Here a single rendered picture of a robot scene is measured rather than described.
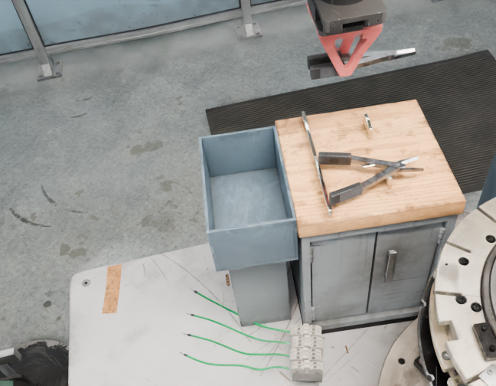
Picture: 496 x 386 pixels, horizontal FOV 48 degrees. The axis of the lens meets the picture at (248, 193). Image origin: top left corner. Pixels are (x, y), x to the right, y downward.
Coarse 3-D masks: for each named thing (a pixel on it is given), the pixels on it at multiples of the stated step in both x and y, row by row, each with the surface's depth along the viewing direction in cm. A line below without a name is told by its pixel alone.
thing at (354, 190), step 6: (348, 186) 65; (354, 186) 65; (360, 186) 65; (330, 192) 65; (336, 192) 65; (342, 192) 64; (348, 192) 65; (354, 192) 65; (360, 192) 66; (330, 198) 65; (336, 198) 65; (342, 198) 65; (348, 198) 66
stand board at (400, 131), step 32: (288, 128) 77; (320, 128) 76; (352, 128) 76; (384, 128) 75; (416, 128) 74; (288, 160) 73; (416, 160) 71; (320, 192) 69; (384, 192) 68; (416, 192) 67; (448, 192) 67; (320, 224) 66; (352, 224) 67; (384, 224) 67
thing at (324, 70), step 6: (312, 66) 65; (318, 66) 65; (324, 66) 65; (330, 66) 64; (312, 72) 65; (318, 72) 65; (324, 72) 65; (330, 72) 65; (336, 72) 65; (312, 78) 65; (318, 78) 66
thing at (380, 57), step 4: (372, 56) 65; (376, 56) 65; (380, 56) 65; (384, 56) 65; (364, 60) 65; (368, 60) 65; (372, 60) 65; (376, 60) 65; (380, 60) 65; (384, 60) 65; (360, 64) 65; (364, 64) 65; (368, 64) 65; (356, 68) 65
